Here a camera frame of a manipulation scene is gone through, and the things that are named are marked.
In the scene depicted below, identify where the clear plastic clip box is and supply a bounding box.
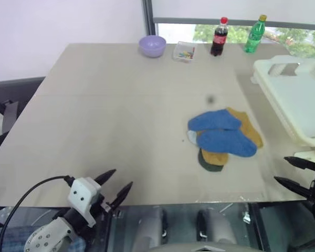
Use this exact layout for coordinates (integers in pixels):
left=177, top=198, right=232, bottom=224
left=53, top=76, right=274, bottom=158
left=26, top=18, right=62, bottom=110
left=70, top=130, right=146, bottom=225
left=172, top=41, right=198, bottom=64

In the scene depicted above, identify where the white flat plastic lid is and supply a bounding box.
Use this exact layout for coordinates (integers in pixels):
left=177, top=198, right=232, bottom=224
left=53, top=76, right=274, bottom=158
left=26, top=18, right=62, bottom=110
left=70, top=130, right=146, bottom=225
left=293, top=149, right=315, bottom=160

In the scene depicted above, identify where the dark green sock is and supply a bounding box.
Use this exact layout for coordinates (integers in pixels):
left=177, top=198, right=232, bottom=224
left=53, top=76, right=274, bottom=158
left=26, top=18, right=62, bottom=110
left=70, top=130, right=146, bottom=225
left=197, top=148, right=225, bottom=173

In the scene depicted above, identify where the purple plastic bowl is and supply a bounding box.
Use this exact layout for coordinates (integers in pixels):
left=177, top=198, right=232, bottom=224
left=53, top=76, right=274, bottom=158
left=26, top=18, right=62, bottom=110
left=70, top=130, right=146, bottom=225
left=138, top=35, right=167, bottom=59

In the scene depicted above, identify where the cola bottle red cap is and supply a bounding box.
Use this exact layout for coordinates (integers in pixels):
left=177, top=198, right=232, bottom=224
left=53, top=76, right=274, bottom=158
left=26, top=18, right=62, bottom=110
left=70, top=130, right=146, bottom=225
left=209, top=16, right=229, bottom=57

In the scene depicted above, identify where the grey curved robot torso edge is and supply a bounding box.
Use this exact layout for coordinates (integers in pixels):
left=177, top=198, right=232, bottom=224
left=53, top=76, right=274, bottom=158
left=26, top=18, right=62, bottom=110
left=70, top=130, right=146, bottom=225
left=146, top=242, right=256, bottom=252

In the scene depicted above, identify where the green plastic bottle yellow cap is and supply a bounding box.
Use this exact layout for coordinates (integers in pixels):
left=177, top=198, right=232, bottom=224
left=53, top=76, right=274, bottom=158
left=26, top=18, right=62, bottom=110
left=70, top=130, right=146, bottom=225
left=244, top=14, right=268, bottom=54

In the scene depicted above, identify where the dark window frame post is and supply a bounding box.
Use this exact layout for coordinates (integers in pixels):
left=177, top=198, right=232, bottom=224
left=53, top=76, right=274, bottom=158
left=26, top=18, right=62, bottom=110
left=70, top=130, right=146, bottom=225
left=142, top=0, right=158, bottom=44

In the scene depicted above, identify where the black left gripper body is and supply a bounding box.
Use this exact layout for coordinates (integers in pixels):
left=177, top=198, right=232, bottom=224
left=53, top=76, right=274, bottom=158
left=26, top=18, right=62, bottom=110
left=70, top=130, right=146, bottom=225
left=93, top=193, right=120, bottom=219

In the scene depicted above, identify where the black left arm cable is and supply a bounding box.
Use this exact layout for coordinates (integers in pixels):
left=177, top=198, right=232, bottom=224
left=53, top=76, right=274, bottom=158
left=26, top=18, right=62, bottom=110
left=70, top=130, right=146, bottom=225
left=0, top=175, right=77, bottom=252

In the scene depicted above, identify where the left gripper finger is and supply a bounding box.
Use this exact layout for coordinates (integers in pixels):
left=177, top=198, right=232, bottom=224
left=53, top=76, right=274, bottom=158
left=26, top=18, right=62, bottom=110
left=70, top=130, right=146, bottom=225
left=94, top=169, right=117, bottom=188
left=110, top=181, right=134, bottom=208

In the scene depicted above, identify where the blue knitted sock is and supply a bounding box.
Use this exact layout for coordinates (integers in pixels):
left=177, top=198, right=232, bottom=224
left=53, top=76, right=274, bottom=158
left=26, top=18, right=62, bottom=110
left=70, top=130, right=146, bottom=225
left=196, top=128, right=258, bottom=159

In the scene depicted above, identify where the blue checked cloth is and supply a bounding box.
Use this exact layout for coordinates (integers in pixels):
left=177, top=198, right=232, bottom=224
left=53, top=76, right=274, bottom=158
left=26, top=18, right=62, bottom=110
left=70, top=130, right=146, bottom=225
left=0, top=225, right=88, bottom=252

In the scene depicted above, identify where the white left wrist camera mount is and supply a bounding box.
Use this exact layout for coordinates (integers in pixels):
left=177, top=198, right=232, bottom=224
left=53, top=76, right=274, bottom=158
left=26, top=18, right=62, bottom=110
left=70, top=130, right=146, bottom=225
left=67, top=176, right=103, bottom=228

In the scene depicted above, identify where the mustard yellow sock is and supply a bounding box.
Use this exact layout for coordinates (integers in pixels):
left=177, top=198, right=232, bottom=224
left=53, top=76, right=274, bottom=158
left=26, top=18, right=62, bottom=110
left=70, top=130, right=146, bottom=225
left=201, top=148, right=230, bottom=167
left=226, top=107, right=265, bottom=149

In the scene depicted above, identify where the white roller blind grey rail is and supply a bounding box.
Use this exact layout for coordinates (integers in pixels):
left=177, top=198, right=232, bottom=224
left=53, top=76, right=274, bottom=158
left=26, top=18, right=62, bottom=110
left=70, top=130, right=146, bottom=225
left=152, top=0, right=315, bottom=31

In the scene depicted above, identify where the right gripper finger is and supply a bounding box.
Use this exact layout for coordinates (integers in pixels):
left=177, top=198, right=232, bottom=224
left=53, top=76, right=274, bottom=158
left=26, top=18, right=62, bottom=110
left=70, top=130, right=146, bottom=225
left=274, top=176, right=315, bottom=202
left=283, top=156, right=315, bottom=171

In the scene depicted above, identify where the white plastic basket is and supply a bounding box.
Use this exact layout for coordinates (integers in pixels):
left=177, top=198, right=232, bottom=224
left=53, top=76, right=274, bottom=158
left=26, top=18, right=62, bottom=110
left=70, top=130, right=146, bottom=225
left=251, top=55, right=315, bottom=148

